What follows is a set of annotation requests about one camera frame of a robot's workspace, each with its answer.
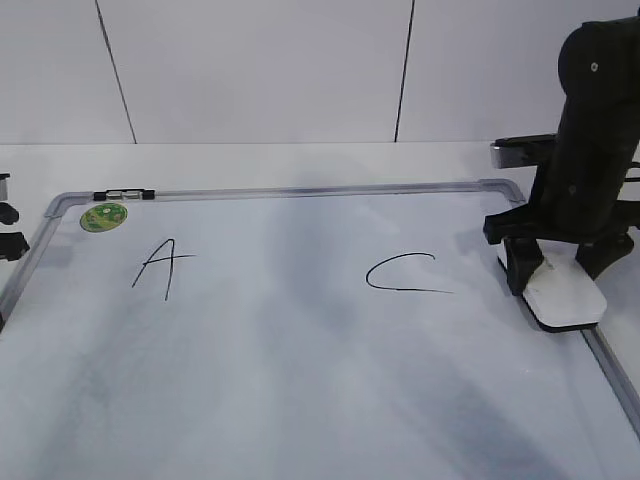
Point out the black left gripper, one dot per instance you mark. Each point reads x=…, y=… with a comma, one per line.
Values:
x=12, y=245

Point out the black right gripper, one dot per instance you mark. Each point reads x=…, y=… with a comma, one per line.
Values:
x=574, y=197

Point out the white board eraser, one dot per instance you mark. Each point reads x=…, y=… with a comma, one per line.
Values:
x=561, y=296

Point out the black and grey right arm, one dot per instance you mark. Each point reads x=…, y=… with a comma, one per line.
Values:
x=598, y=67

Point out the round green magnet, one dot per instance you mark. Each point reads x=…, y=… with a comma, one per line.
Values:
x=103, y=217

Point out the black and silver hanger clip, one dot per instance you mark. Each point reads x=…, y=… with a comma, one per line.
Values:
x=124, y=194

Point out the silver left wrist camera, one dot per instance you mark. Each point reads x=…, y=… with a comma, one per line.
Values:
x=3, y=186

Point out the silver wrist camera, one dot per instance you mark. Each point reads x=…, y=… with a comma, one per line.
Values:
x=3, y=186
x=522, y=151

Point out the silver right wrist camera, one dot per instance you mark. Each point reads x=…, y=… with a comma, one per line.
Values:
x=522, y=151

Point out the white board with grey frame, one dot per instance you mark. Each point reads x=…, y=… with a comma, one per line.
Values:
x=337, y=333

